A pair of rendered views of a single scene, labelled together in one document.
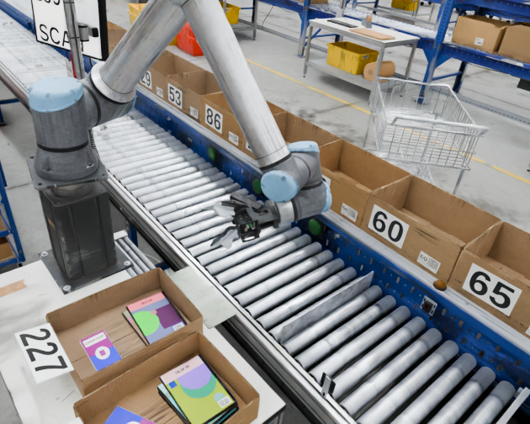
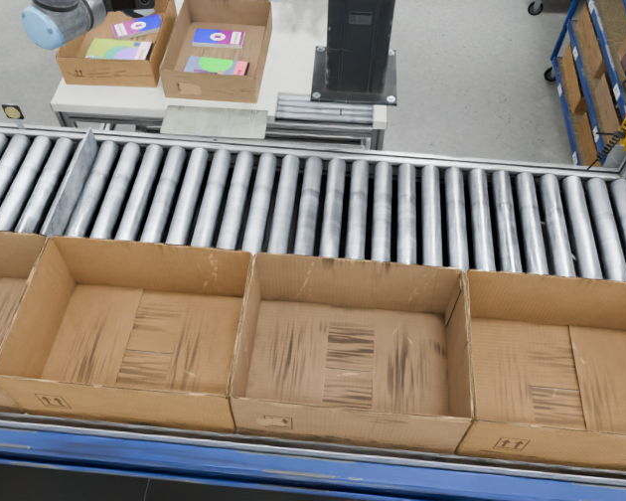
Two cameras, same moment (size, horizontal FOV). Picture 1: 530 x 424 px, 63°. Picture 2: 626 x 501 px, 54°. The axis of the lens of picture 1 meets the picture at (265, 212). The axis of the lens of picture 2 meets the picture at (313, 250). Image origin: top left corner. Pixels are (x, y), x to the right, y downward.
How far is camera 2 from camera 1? 2.35 m
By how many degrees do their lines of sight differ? 84
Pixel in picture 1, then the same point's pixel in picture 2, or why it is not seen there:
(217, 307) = (183, 124)
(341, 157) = (221, 415)
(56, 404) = not seen: hidden behind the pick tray
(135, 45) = not seen: outside the picture
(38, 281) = not seen: hidden behind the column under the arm
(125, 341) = (217, 55)
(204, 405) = (100, 49)
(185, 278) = (247, 124)
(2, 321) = (318, 13)
